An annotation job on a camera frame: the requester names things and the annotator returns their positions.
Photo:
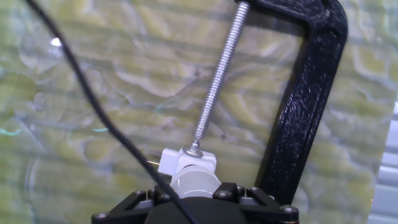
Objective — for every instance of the black C-clamp with steel screw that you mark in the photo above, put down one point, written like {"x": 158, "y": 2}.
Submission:
{"x": 304, "y": 109}

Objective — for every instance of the green marble pattern mat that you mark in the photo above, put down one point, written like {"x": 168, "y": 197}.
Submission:
{"x": 155, "y": 77}

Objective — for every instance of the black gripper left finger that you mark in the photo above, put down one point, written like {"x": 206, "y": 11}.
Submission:
{"x": 130, "y": 203}

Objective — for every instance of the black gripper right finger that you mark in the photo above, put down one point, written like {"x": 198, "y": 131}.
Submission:
{"x": 264, "y": 205}

